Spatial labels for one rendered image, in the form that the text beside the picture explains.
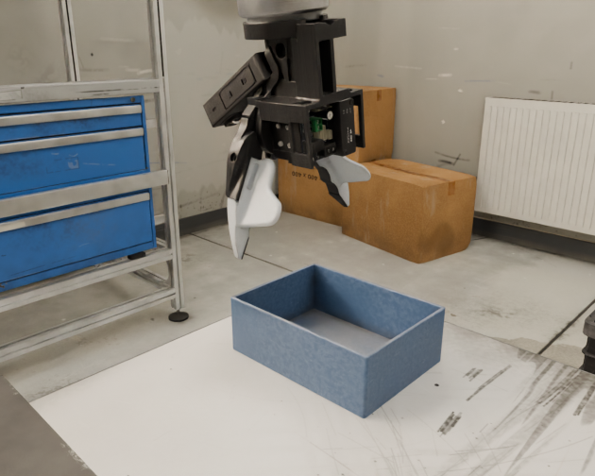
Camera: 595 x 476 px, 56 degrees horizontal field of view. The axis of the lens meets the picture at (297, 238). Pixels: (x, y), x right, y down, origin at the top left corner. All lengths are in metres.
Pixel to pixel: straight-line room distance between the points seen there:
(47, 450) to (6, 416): 0.05
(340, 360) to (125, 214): 1.60
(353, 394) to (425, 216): 2.29
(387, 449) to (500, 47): 2.87
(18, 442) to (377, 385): 0.33
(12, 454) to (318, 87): 0.34
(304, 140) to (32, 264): 1.59
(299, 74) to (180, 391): 0.35
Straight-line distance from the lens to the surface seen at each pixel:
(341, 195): 0.60
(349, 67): 3.81
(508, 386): 0.67
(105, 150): 2.03
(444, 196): 2.91
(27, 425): 0.45
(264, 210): 0.48
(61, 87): 1.93
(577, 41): 3.14
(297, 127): 0.48
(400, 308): 0.70
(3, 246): 1.94
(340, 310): 0.76
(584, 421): 0.65
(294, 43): 0.48
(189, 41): 3.25
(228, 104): 0.55
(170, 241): 2.21
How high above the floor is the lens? 1.05
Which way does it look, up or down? 19 degrees down
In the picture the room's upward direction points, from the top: straight up
